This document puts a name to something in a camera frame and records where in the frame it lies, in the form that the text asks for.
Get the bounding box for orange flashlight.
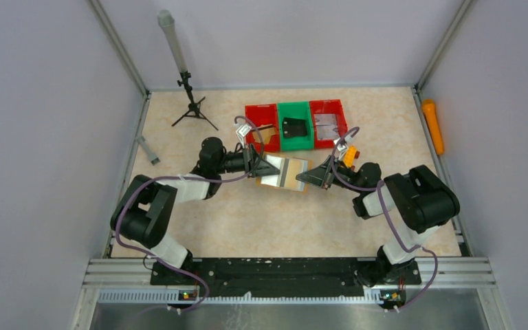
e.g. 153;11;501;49
421;99;445;155

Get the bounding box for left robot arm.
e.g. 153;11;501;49
110;137;280;269

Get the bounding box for gold card in red bin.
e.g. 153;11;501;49
255;125;276;144

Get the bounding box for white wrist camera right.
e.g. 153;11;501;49
333;140;349;160

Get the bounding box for green plastic bin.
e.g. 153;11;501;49
277;101;314;151

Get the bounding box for black tripod with grey tube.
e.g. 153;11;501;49
157;10;219;131

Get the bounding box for red bin left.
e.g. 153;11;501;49
245;103;281;153

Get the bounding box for black card in green bin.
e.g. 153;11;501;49
282;117;308;139

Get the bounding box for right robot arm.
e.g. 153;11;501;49
296;157;461;280

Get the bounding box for silver VIP cards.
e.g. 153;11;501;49
313;113;340;141

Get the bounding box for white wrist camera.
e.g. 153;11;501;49
333;140;349;160
235;124;252;148

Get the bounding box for red bin with cards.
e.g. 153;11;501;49
309;99;349;149

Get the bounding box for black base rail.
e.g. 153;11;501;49
148;257;422;299

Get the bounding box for yellow toy brick car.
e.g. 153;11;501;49
340;146;360;168

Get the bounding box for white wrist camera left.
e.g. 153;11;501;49
235;124;252;148

